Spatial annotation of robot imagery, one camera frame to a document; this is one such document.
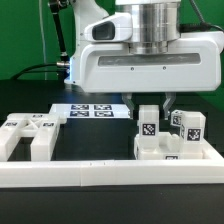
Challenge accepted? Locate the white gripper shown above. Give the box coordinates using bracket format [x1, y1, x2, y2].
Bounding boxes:
[70, 31, 222, 122]

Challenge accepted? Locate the white chair seat part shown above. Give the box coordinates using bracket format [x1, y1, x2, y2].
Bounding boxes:
[134, 132, 203, 160]

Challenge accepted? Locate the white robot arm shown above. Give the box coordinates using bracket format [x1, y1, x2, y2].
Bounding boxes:
[66, 0, 224, 119]

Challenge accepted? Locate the small tagged cube right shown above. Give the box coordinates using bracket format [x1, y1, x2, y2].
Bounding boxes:
[171, 110, 183, 127]

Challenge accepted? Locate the white U-shaped fence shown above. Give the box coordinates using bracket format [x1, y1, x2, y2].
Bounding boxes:
[0, 126, 224, 189]

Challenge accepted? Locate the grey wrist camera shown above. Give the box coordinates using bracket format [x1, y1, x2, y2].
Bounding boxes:
[84, 13, 133, 42]

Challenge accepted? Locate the white marker base plate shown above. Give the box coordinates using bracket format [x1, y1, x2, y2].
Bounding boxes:
[49, 104, 129, 119]

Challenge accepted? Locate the white chair back frame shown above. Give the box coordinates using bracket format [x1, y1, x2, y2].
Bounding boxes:
[0, 113, 67, 162]

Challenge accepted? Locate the black cable bundle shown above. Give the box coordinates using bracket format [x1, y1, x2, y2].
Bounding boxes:
[9, 63, 69, 81]

